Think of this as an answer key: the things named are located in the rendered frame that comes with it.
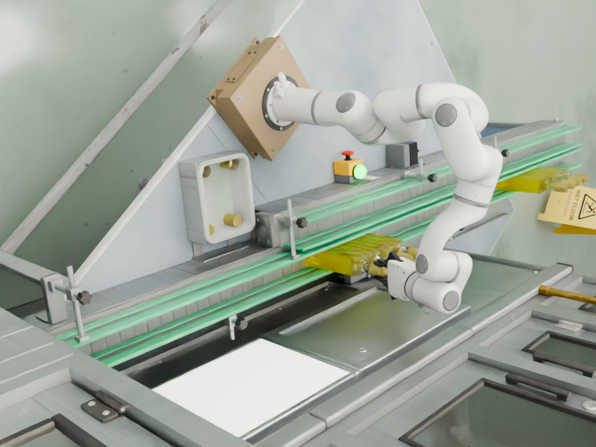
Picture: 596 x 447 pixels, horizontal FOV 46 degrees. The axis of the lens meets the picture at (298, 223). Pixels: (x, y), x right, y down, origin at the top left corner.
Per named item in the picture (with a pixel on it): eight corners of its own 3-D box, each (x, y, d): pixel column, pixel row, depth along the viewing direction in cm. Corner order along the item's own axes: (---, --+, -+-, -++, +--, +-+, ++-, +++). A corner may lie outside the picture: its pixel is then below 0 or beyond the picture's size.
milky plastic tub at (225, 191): (188, 241, 193) (207, 246, 186) (177, 160, 187) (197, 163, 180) (237, 225, 204) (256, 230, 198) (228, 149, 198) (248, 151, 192)
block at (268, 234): (255, 245, 202) (271, 249, 197) (252, 213, 199) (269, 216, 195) (264, 241, 204) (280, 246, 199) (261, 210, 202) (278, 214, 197)
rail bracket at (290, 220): (272, 254, 198) (303, 262, 189) (267, 197, 193) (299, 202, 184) (280, 252, 200) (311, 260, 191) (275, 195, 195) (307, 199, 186)
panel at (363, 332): (121, 412, 158) (214, 470, 134) (119, 401, 157) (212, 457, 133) (375, 290, 218) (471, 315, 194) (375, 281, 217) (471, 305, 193)
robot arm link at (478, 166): (435, 181, 173) (406, 182, 161) (461, 97, 167) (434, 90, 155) (495, 203, 164) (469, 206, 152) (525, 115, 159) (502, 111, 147)
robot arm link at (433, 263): (473, 194, 169) (446, 274, 174) (432, 187, 162) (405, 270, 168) (497, 206, 162) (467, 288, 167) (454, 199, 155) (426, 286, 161)
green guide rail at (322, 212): (281, 222, 198) (301, 226, 193) (281, 219, 198) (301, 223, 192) (565, 128, 314) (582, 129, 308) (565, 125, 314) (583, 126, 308)
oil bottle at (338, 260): (304, 264, 208) (358, 278, 193) (302, 247, 206) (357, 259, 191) (317, 260, 212) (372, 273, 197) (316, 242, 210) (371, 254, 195)
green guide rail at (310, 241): (284, 247, 200) (303, 252, 195) (283, 244, 200) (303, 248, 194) (564, 144, 316) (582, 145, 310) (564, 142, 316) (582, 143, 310)
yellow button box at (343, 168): (333, 182, 231) (350, 184, 226) (332, 159, 229) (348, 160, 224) (347, 177, 236) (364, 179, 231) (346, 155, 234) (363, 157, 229)
